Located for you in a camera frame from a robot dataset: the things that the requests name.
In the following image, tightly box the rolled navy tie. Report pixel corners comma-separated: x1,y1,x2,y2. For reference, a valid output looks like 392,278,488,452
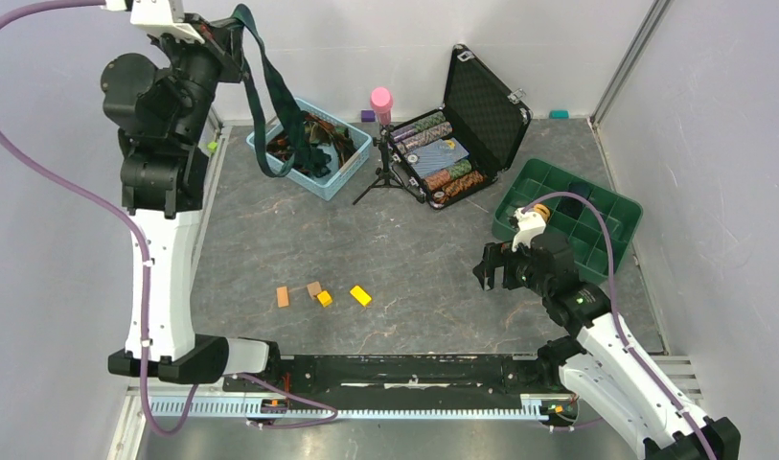
567,181,593,200

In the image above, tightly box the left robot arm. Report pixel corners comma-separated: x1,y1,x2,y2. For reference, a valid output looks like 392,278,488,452
101,13,284,391

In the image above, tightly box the purple small block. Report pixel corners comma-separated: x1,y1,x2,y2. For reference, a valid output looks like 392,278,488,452
360,109,376,123

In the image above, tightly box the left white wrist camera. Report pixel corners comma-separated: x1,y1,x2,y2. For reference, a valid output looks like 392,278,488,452
101,0,204,44

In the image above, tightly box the green compartment tray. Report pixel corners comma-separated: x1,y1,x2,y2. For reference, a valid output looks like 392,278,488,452
492,158,643,284

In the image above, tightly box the teal small block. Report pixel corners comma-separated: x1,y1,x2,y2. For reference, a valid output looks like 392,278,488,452
549,110,569,120

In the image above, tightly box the pink cylinder on tripod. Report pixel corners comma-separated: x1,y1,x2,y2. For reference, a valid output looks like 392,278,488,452
370,86,394,127

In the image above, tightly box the orange wooden block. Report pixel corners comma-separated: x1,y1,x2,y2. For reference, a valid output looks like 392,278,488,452
276,286,290,309

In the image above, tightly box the green navy striped tie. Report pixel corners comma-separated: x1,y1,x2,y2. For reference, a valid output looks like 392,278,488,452
231,4,309,178

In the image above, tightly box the black small tripod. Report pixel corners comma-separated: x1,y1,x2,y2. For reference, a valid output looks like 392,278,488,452
352,125,424,205

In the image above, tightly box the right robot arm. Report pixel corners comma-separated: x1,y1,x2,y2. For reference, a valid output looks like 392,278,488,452
473,233,741,459

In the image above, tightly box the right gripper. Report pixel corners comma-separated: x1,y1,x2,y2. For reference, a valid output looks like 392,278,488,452
471,240,551,297

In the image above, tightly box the light blue perforated basket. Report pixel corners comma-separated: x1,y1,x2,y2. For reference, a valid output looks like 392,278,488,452
245,97,375,202

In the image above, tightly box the brown wooden block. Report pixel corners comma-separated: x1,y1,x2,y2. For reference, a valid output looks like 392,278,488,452
307,282,323,299

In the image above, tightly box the pile of dark ties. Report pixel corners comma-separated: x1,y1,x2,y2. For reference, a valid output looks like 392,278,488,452
266,112,357,178

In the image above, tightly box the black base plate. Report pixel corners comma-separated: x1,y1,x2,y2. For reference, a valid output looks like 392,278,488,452
258,354,568,410

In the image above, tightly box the yellow rectangular block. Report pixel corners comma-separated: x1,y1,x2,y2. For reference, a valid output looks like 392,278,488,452
350,285,372,308

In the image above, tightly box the small yellow cube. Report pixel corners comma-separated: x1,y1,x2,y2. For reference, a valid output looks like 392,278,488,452
317,290,333,308

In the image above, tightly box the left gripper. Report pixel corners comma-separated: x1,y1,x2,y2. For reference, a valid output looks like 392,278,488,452
151,11,249,146

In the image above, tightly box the aluminium slotted rail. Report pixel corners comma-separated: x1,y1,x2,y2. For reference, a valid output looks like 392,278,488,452
149,377,571,424

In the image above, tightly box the black open carrying case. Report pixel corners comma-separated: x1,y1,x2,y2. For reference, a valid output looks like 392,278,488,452
389,43,533,209

